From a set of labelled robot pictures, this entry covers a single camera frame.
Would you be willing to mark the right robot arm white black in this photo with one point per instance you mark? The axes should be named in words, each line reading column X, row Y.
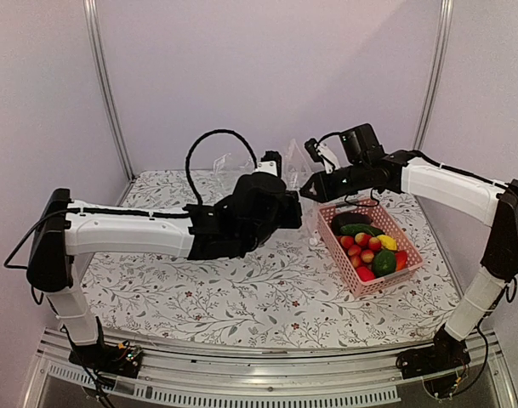
column 492, row 202

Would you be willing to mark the floral patterned tablecloth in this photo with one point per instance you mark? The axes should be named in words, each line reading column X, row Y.
column 289, row 294

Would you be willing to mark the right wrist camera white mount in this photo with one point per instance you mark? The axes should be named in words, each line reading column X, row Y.
column 319, row 152

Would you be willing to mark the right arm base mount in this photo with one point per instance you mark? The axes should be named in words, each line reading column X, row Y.
column 444, row 354

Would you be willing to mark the front aluminium rail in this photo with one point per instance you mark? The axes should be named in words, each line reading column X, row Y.
column 177, row 373

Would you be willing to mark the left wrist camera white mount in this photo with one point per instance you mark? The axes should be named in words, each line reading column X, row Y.
column 271, row 163

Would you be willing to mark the aluminium frame post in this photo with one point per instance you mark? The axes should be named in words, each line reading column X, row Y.
column 438, row 60
column 98, row 53

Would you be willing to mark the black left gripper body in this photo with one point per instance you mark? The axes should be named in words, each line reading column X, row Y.
column 293, row 220

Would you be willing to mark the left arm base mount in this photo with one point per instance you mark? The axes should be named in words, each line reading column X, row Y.
column 122, row 360

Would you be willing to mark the dark purple eggplant toy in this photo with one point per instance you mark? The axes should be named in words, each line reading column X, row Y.
column 345, row 218

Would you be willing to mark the red strawberry toy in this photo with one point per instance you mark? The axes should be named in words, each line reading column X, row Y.
column 365, row 274

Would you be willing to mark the yellow lemon toy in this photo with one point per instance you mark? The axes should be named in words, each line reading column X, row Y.
column 388, row 242

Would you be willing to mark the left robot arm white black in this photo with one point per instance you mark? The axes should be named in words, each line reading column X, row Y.
column 259, row 205

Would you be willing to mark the green cucumber toy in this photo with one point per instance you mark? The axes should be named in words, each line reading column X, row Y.
column 354, row 229

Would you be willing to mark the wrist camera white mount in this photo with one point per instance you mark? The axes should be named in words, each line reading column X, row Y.
column 319, row 152
column 271, row 163

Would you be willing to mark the red yellow apple toy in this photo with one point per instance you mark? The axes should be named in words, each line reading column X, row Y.
column 362, row 239

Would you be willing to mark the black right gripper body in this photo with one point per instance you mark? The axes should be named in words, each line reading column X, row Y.
column 357, row 180

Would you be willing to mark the clear zip top bag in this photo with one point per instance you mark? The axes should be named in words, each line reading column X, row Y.
column 296, row 169

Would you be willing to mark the right aluminium frame post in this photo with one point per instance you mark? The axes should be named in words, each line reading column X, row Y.
column 438, row 60

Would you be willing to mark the red yellow peach toy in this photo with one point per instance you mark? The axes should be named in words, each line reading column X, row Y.
column 346, row 241

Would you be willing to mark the pink perforated plastic basket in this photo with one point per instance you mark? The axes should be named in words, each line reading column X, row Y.
column 348, row 265

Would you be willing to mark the orange red mango toy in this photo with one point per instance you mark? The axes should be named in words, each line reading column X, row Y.
column 401, row 260

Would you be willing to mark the small red peach toy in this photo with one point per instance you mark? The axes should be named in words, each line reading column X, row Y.
column 367, row 256

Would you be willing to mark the left aluminium frame post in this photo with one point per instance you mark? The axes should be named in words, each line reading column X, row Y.
column 98, row 53

